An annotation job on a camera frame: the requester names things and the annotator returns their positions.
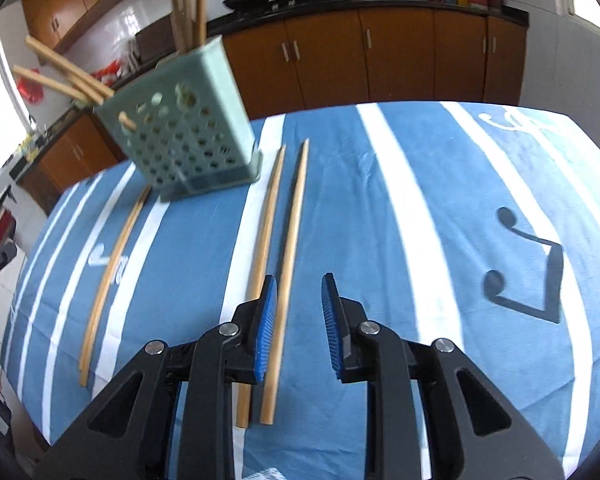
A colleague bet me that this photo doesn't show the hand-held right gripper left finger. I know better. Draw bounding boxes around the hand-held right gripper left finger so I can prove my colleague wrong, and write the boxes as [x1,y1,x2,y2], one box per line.
[32,274,279,480]

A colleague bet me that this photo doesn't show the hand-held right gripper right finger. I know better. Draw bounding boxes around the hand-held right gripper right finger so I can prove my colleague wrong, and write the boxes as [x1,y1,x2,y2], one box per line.
[321,273,566,480]

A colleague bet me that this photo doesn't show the green perforated chopstick holder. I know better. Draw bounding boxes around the green perforated chopstick holder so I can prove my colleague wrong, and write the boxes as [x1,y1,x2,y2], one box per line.
[92,35,264,203]

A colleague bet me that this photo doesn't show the yellow detergent bottle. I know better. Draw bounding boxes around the yellow detergent bottle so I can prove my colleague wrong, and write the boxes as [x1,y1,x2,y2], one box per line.
[17,137,41,161]

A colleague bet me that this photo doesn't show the blue white striped tablecloth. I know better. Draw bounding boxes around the blue white striped tablecloth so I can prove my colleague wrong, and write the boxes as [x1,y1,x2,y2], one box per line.
[0,100,600,480]

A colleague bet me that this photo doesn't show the red hanging plastic bag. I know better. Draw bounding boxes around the red hanging plastic bag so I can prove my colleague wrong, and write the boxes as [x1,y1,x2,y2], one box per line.
[19,77,46,106]

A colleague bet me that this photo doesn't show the dark cutting board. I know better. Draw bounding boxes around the dark cutting board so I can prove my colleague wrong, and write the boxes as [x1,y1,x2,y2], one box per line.
[135,27,173,63]

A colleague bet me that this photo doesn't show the brown wooden base cabinets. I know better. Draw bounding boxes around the brown wooden base cabinets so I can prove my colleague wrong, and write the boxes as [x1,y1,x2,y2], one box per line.
[17,0,528,211]

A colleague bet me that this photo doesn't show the gas stove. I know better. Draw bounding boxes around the gas stove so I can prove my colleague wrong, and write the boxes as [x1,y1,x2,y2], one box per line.
[220,0,341,12]

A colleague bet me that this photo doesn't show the black kitchen countertop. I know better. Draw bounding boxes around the black kitchen countertop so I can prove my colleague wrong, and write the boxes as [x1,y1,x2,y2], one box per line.
[10,0,531,181]

